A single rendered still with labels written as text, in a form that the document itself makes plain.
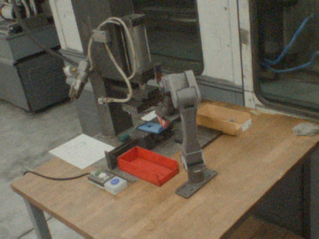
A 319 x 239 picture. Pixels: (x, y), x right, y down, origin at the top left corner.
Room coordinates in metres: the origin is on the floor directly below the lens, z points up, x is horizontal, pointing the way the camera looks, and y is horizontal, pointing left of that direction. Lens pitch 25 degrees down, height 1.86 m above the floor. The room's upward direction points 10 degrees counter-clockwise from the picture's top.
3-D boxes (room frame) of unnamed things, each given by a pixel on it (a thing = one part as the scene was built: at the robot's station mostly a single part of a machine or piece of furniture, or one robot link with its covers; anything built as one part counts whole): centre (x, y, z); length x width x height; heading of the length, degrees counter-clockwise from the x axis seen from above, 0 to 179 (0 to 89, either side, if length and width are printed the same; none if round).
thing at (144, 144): (1.77, 0.05, 0.94); 0.20 x 0.10 x 0.07; 132
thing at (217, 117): (1.81, -0.30, 0.93); 0.25 x 0.13 x 0.08; 42
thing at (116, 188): (1.42, 0.22, 0.90); 0.07 x 0.07 x 0.06; 42
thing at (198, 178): (1.36, -0.10, 0.94); 0.20 x 0.07 x 0.08; 132
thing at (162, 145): (1.84, 0.08, 0.88); 0.65 x 0.50 x 0.03; 132
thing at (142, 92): (1.81, 0.11, 1.22); 0.26 x 0.18 x 0.30; 42
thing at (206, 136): (1.72, -0.17, 0.91); 0.17 x 0.16 x 0.02; 132
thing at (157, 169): (1.51, 0.08, 0.93); 0.25 x 0.12 x 0.06; 42
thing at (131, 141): (1.64, 0.18, 0.95); 0.15 x 0.03 x 0.10; 132
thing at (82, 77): (1.89, 0.33, 1.25); 0.19 x 0.07 x 0.19; 132
